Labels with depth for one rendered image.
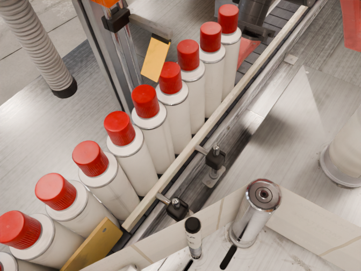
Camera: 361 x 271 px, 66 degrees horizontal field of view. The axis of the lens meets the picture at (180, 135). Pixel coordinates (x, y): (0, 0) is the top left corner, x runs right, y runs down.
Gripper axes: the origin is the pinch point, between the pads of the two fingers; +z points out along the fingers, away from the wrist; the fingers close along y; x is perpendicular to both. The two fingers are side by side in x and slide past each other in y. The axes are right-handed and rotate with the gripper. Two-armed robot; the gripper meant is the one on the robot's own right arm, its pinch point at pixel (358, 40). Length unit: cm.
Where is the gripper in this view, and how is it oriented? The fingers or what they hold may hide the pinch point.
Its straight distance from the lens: 28.4
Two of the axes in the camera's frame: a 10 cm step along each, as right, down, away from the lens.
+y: 5.9, -7.1, 3.9
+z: 0.9, 5.4, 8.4
